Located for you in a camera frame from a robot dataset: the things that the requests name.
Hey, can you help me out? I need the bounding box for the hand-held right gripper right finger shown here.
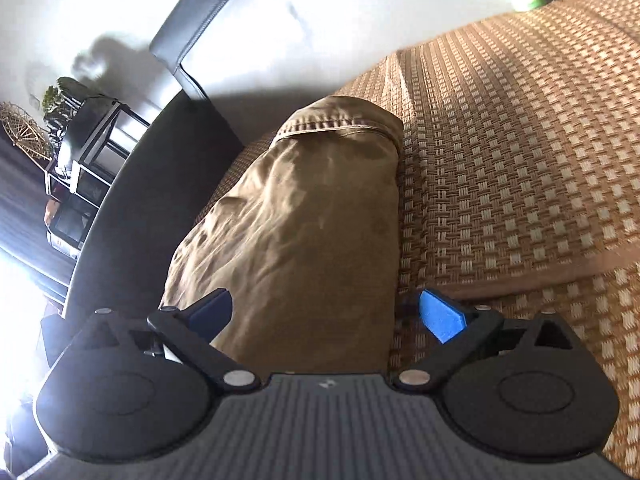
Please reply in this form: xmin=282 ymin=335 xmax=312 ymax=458
xmin=394 ymin=289 xmax=576 ymax=392

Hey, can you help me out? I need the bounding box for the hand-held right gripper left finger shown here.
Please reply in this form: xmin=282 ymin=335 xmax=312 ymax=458
xmin=80 ymin=288 xmax=261 ymax=394

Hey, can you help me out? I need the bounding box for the tan corduroy jacket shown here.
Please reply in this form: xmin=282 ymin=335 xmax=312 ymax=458
xmin=159 ymin=95 xmax=405 ymax=376

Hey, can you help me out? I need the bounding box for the brown woven mat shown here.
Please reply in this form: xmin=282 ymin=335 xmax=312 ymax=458
xmin=192 ymin=0 xmax=640 ymax=480

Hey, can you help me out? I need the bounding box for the black metal side table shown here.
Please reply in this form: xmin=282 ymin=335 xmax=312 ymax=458
xmin=45 ymin=102 xmax=153 ymax=261

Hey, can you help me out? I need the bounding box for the rockery bonsai planter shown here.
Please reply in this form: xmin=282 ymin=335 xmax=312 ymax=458
xmin=42 ymin=76 xmax=123 ymax=161

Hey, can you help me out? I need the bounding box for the wooden wheel ornament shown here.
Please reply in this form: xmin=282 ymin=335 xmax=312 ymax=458
xmin=0 ymin=101 xmax=55 ymax=161

